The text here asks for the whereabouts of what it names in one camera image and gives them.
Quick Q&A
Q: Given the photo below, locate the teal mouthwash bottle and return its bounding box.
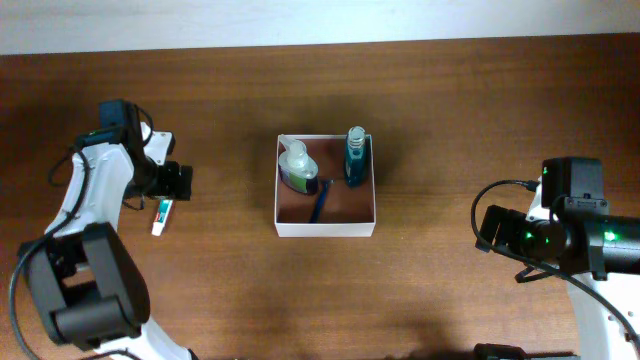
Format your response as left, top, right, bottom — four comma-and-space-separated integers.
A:
344, 126, 368, 188

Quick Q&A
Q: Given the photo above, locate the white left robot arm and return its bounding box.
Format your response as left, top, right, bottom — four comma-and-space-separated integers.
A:
9, 123, 195, 359

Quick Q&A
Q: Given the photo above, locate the blue disposable razor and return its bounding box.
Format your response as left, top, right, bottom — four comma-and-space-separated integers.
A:
309, 179, 335, 224

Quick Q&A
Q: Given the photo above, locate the teal toothpaste tube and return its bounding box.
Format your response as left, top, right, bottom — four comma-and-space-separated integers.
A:
151, 199, 173, 236

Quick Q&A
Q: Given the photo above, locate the white cardboard box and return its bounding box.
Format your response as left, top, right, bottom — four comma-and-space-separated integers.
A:
273, 134, 377, 238

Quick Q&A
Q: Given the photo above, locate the clear soap pump bottle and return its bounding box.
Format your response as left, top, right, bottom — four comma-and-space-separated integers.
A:
278, 135, 319, 195

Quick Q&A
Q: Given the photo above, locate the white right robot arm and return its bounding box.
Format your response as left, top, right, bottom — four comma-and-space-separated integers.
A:
471, 176, 639, 359

